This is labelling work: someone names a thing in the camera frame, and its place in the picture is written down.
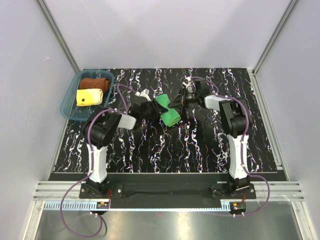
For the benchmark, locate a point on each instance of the left aluminium frame post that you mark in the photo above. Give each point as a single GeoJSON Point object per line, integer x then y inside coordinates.
{"type": "Point", "coordinates": [57, 34]}

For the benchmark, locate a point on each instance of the aluminium frame rail front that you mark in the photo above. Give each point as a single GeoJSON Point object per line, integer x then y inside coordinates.
{"type": "Point", "coordinates": [64, 195]}

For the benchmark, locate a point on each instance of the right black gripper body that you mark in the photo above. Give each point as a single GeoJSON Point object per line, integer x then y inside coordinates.
{"type": "Point", "coordinates": [187, 98]}

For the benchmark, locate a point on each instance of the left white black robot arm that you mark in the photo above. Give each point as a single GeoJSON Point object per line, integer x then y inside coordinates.
{"type": "Point", "coordinates": [100, 129]}

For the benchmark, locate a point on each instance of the brown towel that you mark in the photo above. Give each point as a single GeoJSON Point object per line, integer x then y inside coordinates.
{"type": "Point", "coordinates": [95, 83]}

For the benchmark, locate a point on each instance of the right aluminium frame post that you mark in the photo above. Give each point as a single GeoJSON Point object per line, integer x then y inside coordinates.
{"type": "Point", "coordinates": [277, 31]}

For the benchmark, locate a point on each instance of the yellow towel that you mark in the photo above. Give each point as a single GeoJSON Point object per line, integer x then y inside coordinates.
{"type": "Point", "coordinates": [89, 97]}

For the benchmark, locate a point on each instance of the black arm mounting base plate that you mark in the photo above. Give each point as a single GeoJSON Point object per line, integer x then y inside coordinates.
{"type": "Point", "coordinates": [212, 185]}

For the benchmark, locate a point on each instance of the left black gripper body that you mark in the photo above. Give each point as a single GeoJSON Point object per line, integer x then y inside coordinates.
{"type": "Point", "coordinates": [151, 111]}

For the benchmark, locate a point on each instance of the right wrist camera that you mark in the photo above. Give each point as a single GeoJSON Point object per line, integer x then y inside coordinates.
{"type": "Point", "coordinates": [187, 84]}

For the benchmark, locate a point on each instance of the teal transparent plastic bin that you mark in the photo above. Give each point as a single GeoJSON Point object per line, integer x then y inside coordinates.
{"type": "Point", "coordinates": [69, 109]}

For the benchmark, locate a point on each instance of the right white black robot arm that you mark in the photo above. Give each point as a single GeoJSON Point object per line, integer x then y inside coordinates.
{"type": "Point", "coordinates": [235, 122]}

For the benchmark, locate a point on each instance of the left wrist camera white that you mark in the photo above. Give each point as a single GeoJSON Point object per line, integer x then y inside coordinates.
{"type": "Point", "coordinates": [144, 93]}

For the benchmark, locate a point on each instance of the aluminium frame post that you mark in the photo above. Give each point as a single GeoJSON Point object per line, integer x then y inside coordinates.
{"type": "Point", "coordinates": [277, 31]}
{"type": "Point", "coordinates": [57, 34]}

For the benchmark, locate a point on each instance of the green towel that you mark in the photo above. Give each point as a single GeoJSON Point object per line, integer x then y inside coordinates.
{"type": "Point", "coordinates": [171, 117]}

